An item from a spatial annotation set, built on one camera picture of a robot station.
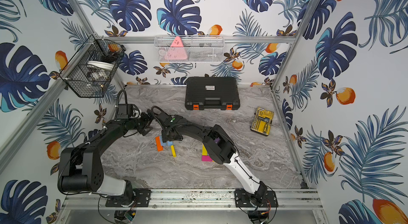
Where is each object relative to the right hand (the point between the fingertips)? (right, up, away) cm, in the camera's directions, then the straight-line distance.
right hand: (168, 138), depth 94 cm
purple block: (+26, +6, -32) cm, 42 cm away
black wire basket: (-43, +38, -5) cm, 58 cm away
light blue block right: (+2, -2, -4) cm, 5 cm away
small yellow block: (+4, -7, -7) cm, 10 cm away
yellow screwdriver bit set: (+57, +9, +5) cm, 58 cm away
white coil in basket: (-30, +40, -13) cm, 52 cm away
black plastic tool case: (+29, +28, +16) cm, 43 cm away
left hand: (-6, +13, -6) cm, 15 cm away
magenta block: (+22, -10, -6) cm, 25 cm away
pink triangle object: (+6, +51, -4) cm, 51 cm away
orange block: (-6, -2, -2) cm, 6 cm away
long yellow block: (+21, -6, -6) cm, 23 cm away
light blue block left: (-3, -2, -5) cm, 6 cm away
